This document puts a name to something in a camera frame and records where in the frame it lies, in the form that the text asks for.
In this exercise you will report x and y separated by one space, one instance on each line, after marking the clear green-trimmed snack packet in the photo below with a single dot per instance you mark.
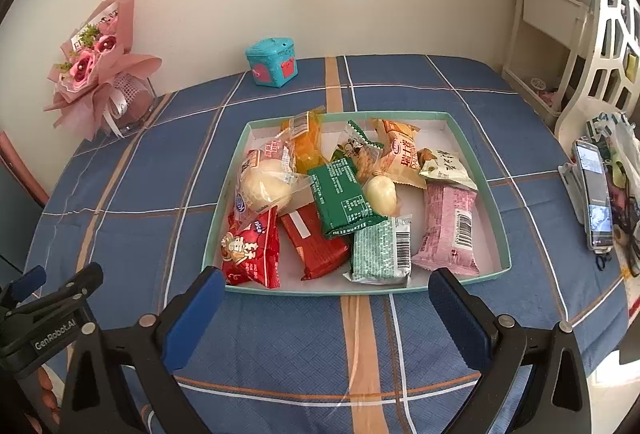
362 158

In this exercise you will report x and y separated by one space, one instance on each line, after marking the dark green snack packet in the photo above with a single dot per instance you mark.
342 199

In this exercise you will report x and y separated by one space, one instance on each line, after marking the pink board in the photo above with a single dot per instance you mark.
20 163

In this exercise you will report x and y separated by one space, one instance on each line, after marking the light green snack packet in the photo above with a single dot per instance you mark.
380 249

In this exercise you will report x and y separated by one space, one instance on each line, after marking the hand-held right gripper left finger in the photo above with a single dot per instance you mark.
195 321

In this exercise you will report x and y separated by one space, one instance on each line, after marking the clear bun packet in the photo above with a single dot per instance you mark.
262 186

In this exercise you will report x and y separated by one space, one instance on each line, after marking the pale yellow pudding cup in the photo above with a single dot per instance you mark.
381 196

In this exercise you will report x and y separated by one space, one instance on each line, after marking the clear glass vase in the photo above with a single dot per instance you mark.
135 106

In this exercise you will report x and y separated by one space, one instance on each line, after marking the white cutout panel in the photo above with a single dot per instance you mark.
600 58

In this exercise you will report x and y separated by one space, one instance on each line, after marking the white phone stand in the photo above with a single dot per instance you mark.
572 189

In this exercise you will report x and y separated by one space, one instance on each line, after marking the person's left hand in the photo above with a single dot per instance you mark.
49 389

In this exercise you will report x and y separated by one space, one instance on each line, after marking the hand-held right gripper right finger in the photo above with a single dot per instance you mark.
457 319

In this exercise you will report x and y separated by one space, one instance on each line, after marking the orange biscuit packet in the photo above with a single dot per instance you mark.
400 153

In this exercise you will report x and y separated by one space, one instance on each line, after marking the white tray teal rim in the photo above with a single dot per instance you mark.
320 284

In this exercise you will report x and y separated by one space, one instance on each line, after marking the pink paper flower bouquet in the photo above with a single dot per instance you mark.
100 83

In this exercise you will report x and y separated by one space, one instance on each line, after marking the blue plaid tablecloth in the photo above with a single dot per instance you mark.
300 344

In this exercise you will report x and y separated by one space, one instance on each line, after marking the dark cabinet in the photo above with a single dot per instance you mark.
15 224

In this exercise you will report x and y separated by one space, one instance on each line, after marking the small round ornament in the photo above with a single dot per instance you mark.
536 82

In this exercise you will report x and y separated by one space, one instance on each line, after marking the clear orange cake packet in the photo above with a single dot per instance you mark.
307 146

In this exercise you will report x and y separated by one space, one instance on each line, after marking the cream nut-print snack packet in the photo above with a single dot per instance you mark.
447 168

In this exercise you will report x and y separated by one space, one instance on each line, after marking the white plastic bag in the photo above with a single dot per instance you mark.
622 133

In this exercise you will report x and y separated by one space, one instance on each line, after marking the teal toy box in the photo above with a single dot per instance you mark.
270 61

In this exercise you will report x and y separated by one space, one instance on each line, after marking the pink snack packet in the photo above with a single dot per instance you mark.
447 229

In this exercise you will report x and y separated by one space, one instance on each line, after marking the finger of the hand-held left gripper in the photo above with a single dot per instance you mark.
82 279
25 284

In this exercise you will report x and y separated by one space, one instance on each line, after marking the smartphone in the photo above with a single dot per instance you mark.
592 194

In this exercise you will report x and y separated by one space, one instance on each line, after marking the small red snack packet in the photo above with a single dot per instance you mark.
250 254

